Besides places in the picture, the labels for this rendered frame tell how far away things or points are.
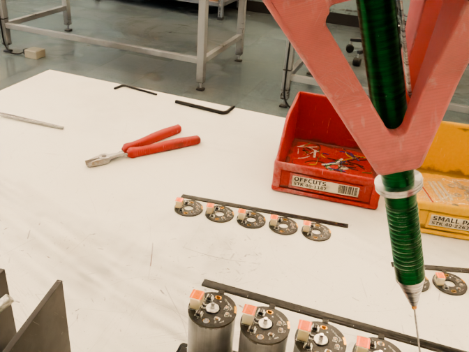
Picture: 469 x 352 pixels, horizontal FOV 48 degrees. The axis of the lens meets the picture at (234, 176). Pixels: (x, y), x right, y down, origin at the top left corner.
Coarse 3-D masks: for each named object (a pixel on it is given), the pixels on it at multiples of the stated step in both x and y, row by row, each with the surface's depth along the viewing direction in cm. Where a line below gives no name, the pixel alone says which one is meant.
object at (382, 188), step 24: (360, 0) 15; (384, 0) 15; (360, 24) 15; (384, 24) 15; (384, 48) 15; (384, 72) 16; (408, 72) 16; (384, 96) 16; (384, 120) 16; (384, 192) 18; (408, 192) 17; (408, 216) 18; (408, 240) 19; (408, 264) 19
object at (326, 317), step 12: (216, 288) 28; (228, 288) 28; (240, 288) 28; (264, 300) 28; (276, 300) 28; (300, 312) 27; (312, 312) 27; (324, 312) 27; (348, 324) 26; (360, 324) 26; (384, 336) 26; (396, 336) 26; (408, 336) 26; (432, 348) 25; (444, 348) 25
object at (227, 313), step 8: (208, 296) 27; (224, 296) 28; (224, 304) 27; (232, 304) 27; (192, 312) 26; (200, 312) 26; (224, 312) 27; (232, 312) 27; (192, 320) 26; (200, 320) 26; (216, 320) 26; (224, 320) 26; (232, 320) 26
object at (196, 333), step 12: (216, 312) 26; (192, 324) 26; (192, 336) 27; (204, 336) 26; (216, 336) 26; (228, 336) 27; (192, 348) 27; (204, 348) 26; (216, 348) 26; (228, 348) 27
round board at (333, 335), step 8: (312, 328) 26; (320, 328) 26; (328, 328) 26; (336, 328) 26; (296, 336) 26; (312, 336) 26; (328, 336) 26; (336, 336) 26; (296, 344) 25; (304, 344) 25; (312, 344) 25; (328, 344) 25; (336, 344) 25; (344, 344) 25
